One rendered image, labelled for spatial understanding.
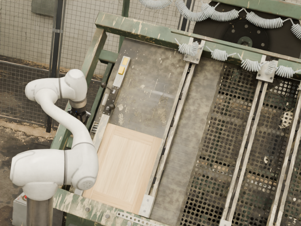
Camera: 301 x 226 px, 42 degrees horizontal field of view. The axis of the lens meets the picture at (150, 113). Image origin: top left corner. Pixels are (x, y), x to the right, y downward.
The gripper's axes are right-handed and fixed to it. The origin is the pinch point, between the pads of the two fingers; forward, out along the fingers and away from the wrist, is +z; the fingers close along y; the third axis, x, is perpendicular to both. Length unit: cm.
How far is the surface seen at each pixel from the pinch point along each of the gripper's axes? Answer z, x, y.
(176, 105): 8, -37, -50
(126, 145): 28.5, -14.6, -23.8
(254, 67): -20, -53, -92
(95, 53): 2, -66, 10
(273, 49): 5, -106, -112
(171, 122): 14, -28, -49
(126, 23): -14, -82, -8
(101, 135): 26.2, -17.1, -6.2
